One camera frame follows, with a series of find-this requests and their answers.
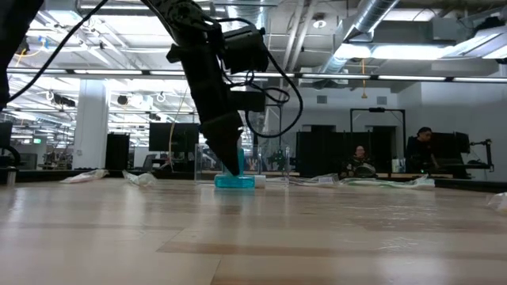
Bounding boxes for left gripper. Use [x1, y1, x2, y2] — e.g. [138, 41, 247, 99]
[166, 37, 266, 176]

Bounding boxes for clear plastic container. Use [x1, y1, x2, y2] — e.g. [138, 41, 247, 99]
[193, 142, 291, 186]

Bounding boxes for plastic bag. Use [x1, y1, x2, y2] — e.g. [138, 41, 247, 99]
[59, 169, 110, 184]

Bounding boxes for black monitor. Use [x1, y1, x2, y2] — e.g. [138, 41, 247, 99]
[148, 122, 200, 153]

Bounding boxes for black tall cabinet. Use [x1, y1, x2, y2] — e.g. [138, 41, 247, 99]
[105, 132, 131, 171]

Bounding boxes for person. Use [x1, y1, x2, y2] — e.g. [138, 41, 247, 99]
[343, 144, 377, 178]
[406, 126, 440, 175]

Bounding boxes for white square pillar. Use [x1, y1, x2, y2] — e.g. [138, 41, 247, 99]
[72, 78, 111, 170]

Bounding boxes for black desk monitors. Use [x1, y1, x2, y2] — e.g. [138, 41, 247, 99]
[429, 131, 471, 179]

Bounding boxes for black articulated stand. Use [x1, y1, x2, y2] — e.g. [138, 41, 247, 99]
[470, 138, 495, 173]

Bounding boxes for black left camera cable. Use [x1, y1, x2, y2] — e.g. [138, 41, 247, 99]
[213, 16, 305, 139]

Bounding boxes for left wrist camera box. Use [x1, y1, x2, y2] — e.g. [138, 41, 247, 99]
[221, 26, 270, 75]

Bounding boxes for black partition wall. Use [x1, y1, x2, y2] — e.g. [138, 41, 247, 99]
[295, 125, 397, 177]

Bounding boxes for black tube stand frame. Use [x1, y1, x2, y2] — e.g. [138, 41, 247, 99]
[349, 107, 406, 175]

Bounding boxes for silver ventilation duct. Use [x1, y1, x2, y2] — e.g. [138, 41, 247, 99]
[316, 0, 401, 74]

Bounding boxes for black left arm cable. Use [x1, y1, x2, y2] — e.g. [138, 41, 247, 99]
[6, 0, 110, 103]

